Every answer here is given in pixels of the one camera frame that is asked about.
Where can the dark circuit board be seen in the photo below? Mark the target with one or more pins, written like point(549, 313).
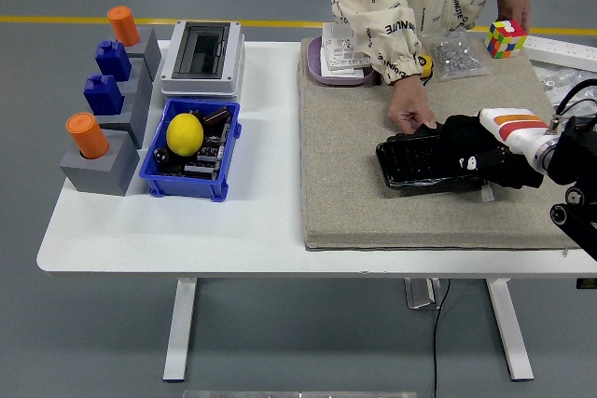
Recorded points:
point(209, 155)

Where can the yellow tape measure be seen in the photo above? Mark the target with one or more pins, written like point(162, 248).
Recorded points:
point(425, 64)

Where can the blue bottle-shaped block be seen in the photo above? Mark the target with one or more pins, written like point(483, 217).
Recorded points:
point(102, 96)
point(113, 62)

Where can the person's right hand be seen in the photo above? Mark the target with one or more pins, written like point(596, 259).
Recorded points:
point(410, 100)

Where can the glossy black panel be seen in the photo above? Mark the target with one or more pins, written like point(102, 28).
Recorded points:
point(410, 160)

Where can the dark brown cylinder capacitor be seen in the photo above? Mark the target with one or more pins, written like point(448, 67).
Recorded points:
point(216, 116)

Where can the metal box under table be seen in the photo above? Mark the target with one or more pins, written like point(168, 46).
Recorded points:
point(422, 293)

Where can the yellow lemon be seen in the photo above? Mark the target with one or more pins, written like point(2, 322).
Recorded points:
point(184, 134)

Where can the blue plastic bin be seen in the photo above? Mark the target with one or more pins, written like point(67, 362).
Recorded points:
point(188, 188)

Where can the white table leg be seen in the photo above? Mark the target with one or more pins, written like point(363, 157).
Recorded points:
point(179, 328)
point(510, 328)

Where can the person's right forearm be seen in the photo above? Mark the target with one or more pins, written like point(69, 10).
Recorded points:
point(387, 39)

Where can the grey electrical enclosure box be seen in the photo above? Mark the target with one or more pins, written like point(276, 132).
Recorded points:
point(202, 81)

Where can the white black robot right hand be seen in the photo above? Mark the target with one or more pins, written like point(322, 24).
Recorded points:
point(513, 130)

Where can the clear bags of small parts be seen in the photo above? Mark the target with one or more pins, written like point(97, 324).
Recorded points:
point(550, 83)

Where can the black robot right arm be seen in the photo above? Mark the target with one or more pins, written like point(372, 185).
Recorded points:
point(578, 155)

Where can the colourful puzzle cube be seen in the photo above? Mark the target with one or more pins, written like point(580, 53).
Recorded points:
point(505, 40)

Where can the white plastic socket parts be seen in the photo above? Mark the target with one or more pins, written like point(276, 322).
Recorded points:
point(342, 50)

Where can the purple tray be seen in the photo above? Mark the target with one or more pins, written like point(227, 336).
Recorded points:
point(315, 67)

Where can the black table controller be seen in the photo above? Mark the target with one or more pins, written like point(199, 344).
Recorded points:
point(587, 283)

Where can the person's left hand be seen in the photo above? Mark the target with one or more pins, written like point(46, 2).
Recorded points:
point(514, 6)

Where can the clear bag of screws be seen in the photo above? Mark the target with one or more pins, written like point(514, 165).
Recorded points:
point(456, 55)

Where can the grey block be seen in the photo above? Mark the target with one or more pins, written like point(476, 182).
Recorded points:
point(151, 55)
point(99, 179)

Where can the orange cylinder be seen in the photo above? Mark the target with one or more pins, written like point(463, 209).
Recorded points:
point(87, 137)
point(123, 26)

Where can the grey-brown mat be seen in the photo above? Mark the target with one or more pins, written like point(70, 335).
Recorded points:
point(373, 216)

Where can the white perforated bar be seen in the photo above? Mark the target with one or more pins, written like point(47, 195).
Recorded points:
point(559, 50)

